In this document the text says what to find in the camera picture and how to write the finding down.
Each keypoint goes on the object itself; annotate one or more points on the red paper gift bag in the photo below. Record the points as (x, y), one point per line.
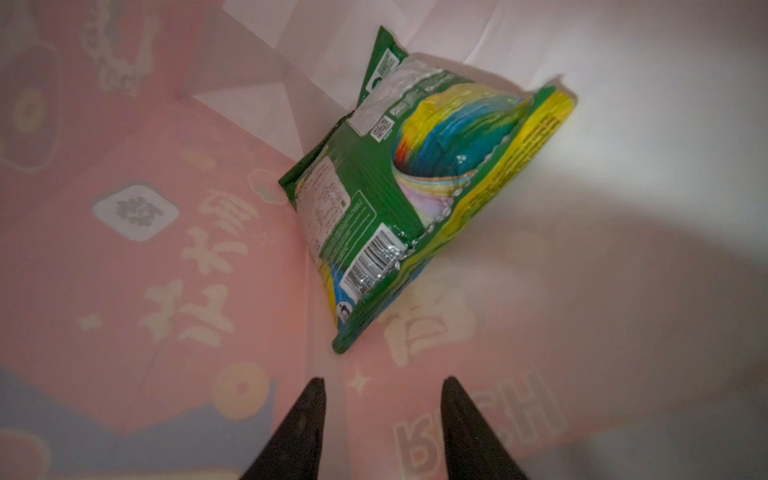
(160, 313)

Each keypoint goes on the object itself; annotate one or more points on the green snack packet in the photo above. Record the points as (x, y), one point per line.
(399, 177)

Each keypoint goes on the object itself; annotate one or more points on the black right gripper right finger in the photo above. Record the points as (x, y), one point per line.
(471, 448)

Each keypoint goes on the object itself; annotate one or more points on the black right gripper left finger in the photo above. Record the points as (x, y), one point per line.
(294, 451)

